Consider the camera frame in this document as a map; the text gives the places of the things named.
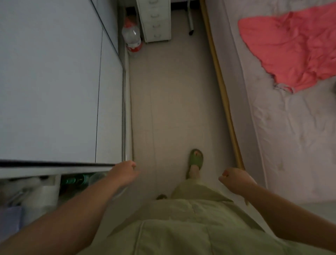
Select person's right hand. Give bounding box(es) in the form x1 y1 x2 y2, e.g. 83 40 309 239
218 167 258 196

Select person's left hand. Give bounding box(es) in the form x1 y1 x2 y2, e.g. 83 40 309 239
107 160 141 188

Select person's left forearm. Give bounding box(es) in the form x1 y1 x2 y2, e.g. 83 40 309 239
0 172 124 255

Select person's right forearm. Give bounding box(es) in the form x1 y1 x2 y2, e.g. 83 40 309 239
240 182 336 253

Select green slipper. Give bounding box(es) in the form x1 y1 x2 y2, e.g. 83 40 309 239
186 149 204 180

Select person's green clothing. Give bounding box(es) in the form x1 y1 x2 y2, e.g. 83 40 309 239
100 179 336 255

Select green bottles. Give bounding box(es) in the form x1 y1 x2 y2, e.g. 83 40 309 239
62 174 92 185

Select white mattress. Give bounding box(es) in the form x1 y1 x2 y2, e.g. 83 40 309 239
205 0 336 204

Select white plastic bag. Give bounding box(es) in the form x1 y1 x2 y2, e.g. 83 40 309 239
0 176 62 226

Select large clear water bottle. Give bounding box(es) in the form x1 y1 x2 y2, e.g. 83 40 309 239
121 18 143 53

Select pink cloth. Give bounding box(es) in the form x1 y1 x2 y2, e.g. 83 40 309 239
238 3 336 94

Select white drawer cabinet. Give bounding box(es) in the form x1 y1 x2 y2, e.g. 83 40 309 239
136 0 172 43

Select white chair leg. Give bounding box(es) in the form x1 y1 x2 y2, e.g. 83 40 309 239
187 0 195 36

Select wooden bed frame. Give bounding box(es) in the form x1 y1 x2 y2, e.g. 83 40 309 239
199 0 249 206

